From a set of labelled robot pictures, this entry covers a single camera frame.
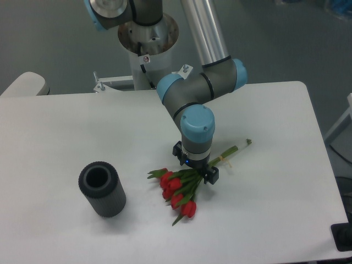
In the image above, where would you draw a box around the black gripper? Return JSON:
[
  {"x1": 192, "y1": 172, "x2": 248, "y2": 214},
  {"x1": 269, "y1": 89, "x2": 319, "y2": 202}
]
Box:
[{"x1": 172, "y1": 140, "x2": 219, "y2": 184}]

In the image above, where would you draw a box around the red tulip bouquet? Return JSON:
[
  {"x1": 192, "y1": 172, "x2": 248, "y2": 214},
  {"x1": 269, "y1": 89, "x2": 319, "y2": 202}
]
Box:
[{"x1": 148, "y1": 139, "x2": 252, "y2": 226}]

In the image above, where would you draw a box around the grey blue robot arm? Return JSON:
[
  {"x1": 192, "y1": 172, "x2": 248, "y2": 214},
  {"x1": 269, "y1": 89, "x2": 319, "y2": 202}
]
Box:
[{"x1": 84, "y1": 1, "x2": 248, "y2": 184}]

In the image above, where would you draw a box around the dark grey ribbed vase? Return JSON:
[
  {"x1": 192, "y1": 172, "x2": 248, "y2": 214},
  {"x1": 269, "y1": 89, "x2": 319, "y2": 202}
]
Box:
[{"x1": 78, "y1": 161, "x2": 127, "y2": 218}]

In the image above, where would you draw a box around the white chair armrest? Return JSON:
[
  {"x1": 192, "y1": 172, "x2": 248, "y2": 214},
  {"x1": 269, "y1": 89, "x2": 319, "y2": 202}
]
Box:
[{"x1": 1, "y1": 71, "x2": 50, "y2": 98}]

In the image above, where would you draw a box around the black pedestal cable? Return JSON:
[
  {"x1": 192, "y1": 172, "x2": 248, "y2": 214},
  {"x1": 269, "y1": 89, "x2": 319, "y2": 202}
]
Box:
[{"x1": 136, "y1": 41, "x2": 157, "y2": 90}]

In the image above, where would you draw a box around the black table cable grommet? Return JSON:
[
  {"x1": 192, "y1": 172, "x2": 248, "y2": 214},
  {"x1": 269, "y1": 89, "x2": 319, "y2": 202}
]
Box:
[{"x1": 331, "y1": 223, "x2": 351, "y2": 252}]

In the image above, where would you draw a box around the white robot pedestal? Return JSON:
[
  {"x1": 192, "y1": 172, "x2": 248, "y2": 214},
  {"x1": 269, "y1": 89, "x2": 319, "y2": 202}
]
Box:
[{"x1": 92, "y1": 13, "x2": 193, "y2": 94}]

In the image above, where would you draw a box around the white furniture frame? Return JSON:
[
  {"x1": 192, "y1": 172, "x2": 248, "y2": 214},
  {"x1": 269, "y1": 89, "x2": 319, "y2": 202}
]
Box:
[{"x1": 323, "y1": 93, "x2": 351, "y2": 145}]

